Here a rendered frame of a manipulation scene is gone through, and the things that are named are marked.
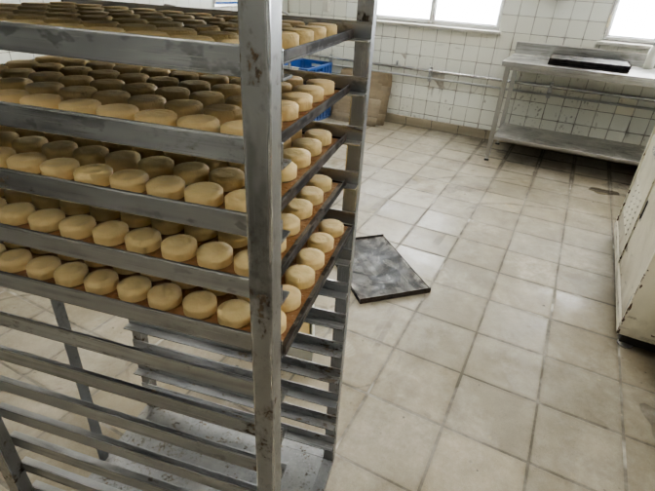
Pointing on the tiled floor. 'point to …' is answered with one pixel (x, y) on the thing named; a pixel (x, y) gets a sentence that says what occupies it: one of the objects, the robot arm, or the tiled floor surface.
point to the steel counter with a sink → (598, 148)
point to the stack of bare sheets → (382, 272)
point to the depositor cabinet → (636, 257)
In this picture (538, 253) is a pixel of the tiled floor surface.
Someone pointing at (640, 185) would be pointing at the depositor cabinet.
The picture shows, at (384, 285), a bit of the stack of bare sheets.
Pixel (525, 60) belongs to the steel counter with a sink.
